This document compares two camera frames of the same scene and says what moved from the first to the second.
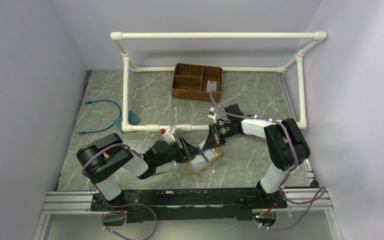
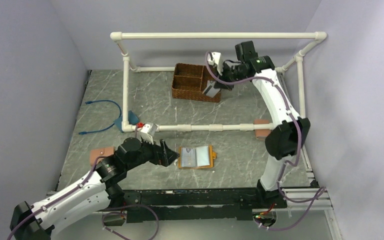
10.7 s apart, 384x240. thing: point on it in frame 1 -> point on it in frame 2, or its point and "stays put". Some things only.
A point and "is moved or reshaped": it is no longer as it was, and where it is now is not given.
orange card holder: (197, 163) is moved or reshaped
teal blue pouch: (132, 119) stays put
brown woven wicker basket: (189, 81) stays put
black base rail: (190, 205) stays put
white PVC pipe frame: (301, 122) stays put
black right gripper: (214, 139) -> (218, 85)
